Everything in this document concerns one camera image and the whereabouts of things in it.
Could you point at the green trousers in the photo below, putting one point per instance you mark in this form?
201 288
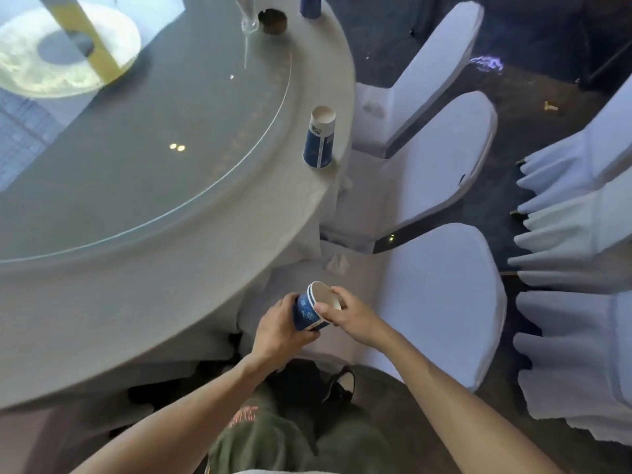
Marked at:
266 439

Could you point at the round glass turntable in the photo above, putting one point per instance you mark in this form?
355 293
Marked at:
148 143

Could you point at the blue and white paper cup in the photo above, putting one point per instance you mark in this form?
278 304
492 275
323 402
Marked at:
319 140

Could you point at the person's right forearm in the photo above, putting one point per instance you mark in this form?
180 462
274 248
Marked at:
459 409

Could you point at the person's right hand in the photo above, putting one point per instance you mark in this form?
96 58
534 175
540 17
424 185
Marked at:
358 318

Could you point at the dark blue cup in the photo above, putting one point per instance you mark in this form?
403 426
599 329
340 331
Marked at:
310 5

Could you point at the person's left hand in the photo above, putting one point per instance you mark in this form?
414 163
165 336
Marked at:
274 335

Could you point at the person's left forearm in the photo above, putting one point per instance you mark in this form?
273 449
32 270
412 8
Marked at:
182 419

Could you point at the black shoe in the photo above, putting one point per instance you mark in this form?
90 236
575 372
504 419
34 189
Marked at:
341 385

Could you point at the white covered chair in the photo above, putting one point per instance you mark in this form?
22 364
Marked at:
582 241
429 59
592 148
434 162
577 365
439 301

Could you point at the white tablecloth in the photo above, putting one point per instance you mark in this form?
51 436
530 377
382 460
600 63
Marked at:
187 286

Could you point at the clear wine glass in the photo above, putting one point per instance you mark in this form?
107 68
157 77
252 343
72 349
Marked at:
248 17

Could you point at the person's right thumb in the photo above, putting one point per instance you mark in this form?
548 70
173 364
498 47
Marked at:
326 311

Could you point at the dark round ashtray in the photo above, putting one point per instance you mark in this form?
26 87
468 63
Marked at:
272 22

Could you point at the small golden floor object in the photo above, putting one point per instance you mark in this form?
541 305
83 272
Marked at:
550 107

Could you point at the person's left thumb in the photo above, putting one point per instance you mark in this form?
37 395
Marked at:
289 305

